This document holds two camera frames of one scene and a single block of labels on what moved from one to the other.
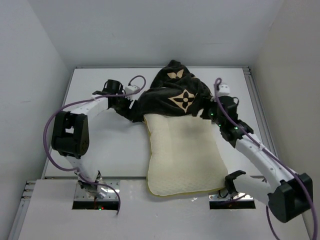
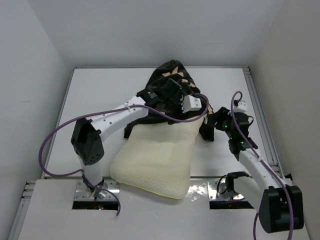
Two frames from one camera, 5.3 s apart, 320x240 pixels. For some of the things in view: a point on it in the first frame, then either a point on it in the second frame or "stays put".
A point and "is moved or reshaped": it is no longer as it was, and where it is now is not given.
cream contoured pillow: (187, 154) to (156, 158)
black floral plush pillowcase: (173, 92) is moved or reshaped
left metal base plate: (80, 194) stays put
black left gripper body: (121, 106) to (172, 107)
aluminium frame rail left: (24, 203) stays put
